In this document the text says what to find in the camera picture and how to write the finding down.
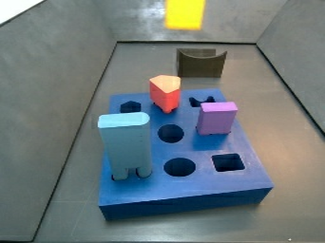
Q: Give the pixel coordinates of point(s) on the yellow arch block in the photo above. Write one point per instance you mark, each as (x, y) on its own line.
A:
(183, 14)

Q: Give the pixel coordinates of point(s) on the dark grey curved fixture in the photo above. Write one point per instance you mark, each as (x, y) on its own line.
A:
(199, 62)

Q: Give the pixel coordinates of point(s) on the light blue tall block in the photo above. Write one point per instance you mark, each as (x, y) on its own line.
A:
(124, 134)

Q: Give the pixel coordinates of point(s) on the red pentagon block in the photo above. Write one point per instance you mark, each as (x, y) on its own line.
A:
(164, 92)

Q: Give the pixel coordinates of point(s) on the purple rectangular block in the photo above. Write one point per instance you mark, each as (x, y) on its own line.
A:
(215, 118)

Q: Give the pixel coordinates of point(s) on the blue shape sorter base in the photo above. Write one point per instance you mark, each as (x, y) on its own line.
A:
(200, 172)

